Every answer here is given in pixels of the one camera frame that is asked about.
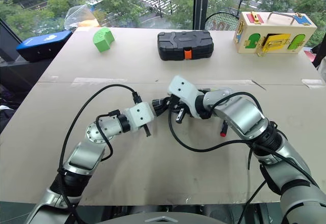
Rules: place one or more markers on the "dark clothing bundle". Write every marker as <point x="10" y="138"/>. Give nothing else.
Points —
<point x="319" y="56"/>

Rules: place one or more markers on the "red capped black marker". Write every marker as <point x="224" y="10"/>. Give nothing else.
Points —
<point x="223" y="131"/>

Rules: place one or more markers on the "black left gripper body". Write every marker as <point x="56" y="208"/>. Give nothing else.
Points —
<point x="160" y="107"/>

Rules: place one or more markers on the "black tool case orange latch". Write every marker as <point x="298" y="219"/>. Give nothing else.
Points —
<point x="178" y="43"/>

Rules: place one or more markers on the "green plastic curved block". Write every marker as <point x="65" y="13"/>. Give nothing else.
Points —
<point x="103" y="39"/>

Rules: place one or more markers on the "blue and black case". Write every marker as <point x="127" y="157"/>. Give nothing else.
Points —
<point x="43" y="43"/>

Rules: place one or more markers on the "black window frame post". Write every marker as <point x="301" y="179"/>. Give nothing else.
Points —
<point x="200" y="2"/>

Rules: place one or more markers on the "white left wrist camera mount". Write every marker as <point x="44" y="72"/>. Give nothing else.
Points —
<point x="140" y="115"/>

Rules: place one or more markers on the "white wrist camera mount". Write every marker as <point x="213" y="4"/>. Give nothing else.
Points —
<point x="187" y="91"/>
<point x="140" y="115"/>

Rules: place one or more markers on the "black badminton racket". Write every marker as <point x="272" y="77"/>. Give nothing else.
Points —
<point x="224" y="24"/>

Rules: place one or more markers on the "wooden lock box colourful doors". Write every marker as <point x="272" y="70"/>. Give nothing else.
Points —
<point x="275" y="21"/>

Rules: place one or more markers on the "red flat item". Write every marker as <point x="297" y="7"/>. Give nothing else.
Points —
<point x="308" y="55"/>

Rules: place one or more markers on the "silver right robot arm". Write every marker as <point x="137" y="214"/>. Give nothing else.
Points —
<point x="244" y="114"/>

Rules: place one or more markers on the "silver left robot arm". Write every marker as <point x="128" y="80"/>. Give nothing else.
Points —
<point x="84" y="155"/>

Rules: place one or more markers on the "clear plastic bag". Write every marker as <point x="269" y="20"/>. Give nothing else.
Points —
<point x="76" y="15"/>

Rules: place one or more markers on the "dark bag with white cloth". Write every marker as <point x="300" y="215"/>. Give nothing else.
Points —
<point x="6" y="99"/>

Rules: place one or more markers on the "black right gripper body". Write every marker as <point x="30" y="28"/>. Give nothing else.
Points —
<point x="187" y="110"/>

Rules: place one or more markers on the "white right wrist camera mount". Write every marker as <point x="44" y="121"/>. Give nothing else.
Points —
<point x="187" y="91"/>

